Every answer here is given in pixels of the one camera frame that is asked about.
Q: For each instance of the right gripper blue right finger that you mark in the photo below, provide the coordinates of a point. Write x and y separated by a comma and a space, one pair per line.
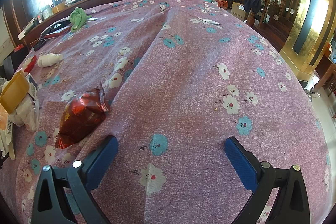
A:
256, 176

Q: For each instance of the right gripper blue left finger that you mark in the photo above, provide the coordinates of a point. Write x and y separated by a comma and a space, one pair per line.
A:
85, 176

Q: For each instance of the red foil snack bag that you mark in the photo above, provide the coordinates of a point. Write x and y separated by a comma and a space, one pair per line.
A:
81, 116

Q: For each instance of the orange cardboard box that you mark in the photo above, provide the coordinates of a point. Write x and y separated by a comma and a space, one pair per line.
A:
14, 91

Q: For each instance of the white small bottle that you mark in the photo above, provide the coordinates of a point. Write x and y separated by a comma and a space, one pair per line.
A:
49, 60

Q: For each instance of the purple floral tablecloth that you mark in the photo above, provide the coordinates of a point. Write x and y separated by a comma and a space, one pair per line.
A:
180, 77

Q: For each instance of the red flat case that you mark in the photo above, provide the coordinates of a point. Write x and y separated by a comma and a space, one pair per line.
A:
57, 33

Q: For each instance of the green cloth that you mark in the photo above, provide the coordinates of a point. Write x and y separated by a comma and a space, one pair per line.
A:
78, 18

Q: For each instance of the cardboard box on floor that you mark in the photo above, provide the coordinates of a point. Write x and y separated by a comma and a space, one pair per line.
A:
237, 10

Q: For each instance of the wooden stair railing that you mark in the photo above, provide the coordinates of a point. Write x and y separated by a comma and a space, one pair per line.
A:
271, 12

